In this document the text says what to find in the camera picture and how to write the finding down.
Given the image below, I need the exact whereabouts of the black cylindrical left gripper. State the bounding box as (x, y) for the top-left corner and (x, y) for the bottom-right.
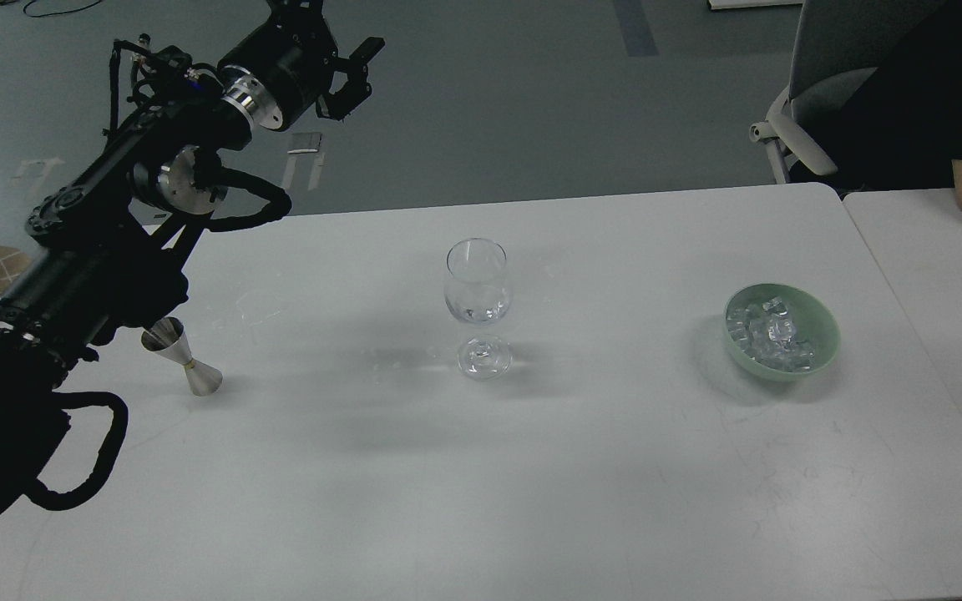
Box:
(218, 1), (386, 132)

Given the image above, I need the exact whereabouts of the stainless steel double jigger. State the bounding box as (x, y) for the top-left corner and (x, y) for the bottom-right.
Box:
(140, 316), (224, 396)

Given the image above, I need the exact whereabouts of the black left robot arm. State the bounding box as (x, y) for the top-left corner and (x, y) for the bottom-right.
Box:
(0, 1), (386, 516)

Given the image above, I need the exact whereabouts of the clear wine glass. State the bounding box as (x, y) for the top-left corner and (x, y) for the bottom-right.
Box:
(443, 237), (513, 381)

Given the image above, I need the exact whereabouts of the clear ice cubes pile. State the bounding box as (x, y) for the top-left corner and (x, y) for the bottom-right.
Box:
(725, 295), (816, 373)

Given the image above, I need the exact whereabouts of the white office chair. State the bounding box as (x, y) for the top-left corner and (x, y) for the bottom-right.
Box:
(751, 1), (942, 185)

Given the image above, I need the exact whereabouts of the green bowl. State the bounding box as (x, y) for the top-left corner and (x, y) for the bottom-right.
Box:
(722, 284), (841, 383)

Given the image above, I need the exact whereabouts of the person in black shirt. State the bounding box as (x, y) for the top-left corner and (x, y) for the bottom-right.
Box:
(817, 1), (962, 189)

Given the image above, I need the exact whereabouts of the white adjacent table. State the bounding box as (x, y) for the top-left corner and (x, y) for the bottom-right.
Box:
(844, 189), (962, 416)

